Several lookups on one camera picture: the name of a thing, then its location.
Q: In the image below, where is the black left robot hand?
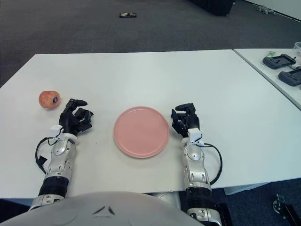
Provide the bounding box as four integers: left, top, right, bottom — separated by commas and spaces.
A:
58, 98, 95, 137

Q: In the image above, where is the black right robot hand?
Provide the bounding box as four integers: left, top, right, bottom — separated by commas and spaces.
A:
170, 102, 202, 138

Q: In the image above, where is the red yellow apple with sticker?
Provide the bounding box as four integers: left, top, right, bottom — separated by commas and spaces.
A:
39, 90, 61, 109

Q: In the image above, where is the pink round plate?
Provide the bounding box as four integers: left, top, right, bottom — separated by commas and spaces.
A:
113, 106, 170, 159

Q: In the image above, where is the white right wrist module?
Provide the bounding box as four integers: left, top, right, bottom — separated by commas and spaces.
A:
189, 128, 203, 145

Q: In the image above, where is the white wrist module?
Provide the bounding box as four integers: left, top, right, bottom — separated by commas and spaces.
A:
49, 126, 63, 138
189, 128, 203, 145

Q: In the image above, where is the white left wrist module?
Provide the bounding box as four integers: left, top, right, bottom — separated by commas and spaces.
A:
49, 126, 63, 138

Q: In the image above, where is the grey white robot torso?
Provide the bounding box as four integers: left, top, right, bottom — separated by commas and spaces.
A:
0, 191, 189, 226

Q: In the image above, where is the dark grey handheld controller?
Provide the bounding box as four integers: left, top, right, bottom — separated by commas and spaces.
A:
262, 54, 296, 69
278, 68, 301, 87

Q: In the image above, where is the large black box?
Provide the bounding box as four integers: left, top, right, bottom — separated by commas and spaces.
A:
188, 0, 236, 16

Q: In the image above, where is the black metal caster stand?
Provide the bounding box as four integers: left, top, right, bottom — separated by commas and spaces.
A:
272, 193, 301, 226

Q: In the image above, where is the small grey toy figure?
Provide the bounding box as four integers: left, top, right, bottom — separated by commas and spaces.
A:
256, 4, 276, 15

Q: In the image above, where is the black looped left wrist cable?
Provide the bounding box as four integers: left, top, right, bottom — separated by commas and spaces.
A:
35, 128, 64, 175

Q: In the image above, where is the black looped wrist cable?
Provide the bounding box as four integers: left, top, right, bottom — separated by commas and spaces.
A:
199, 143, 223, 186
35, 128, 64, 175

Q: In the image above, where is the black looped right wrist cable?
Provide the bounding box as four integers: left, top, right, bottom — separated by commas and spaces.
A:
199, 143, 223, 186

